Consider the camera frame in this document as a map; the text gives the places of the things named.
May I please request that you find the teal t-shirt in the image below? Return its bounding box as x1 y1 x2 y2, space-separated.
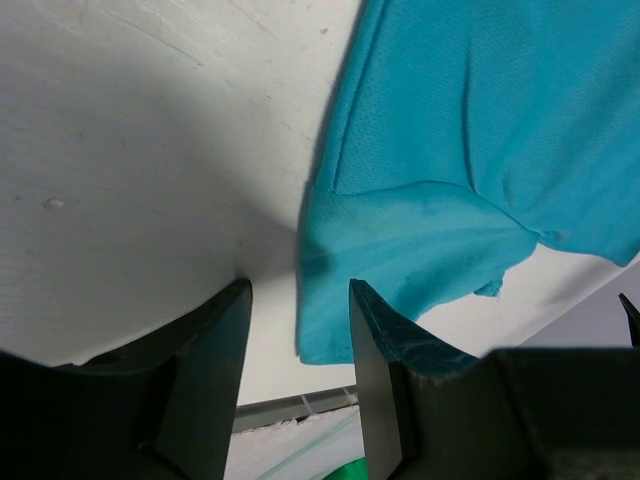
296 1 639 365

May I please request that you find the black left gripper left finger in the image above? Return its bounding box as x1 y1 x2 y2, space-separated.
1 279 252 479

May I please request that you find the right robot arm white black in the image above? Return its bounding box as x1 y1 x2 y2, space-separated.
618 293 640 348

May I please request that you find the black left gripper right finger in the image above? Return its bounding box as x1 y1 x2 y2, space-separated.
349 280 639 479

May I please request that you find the green cloth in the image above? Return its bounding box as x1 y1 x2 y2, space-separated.
324 457 368 480

